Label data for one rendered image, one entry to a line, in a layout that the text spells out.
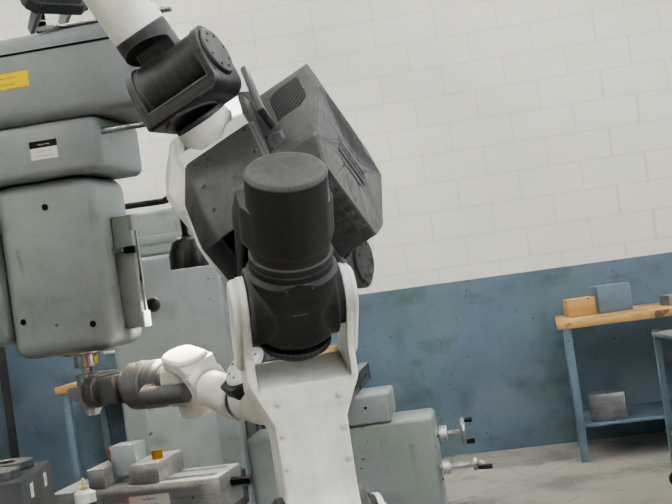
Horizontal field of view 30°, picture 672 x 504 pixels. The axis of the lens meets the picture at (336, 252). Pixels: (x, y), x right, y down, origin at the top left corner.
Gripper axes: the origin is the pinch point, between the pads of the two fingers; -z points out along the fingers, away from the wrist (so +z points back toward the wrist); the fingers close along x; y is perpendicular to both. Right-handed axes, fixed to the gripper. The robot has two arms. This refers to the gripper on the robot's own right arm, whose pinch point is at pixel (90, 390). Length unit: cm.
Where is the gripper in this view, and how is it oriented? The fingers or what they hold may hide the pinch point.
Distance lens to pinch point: 241.4
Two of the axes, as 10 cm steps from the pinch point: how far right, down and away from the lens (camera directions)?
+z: 8.5, -1.4, -5.0
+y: 1.5, 9.9, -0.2
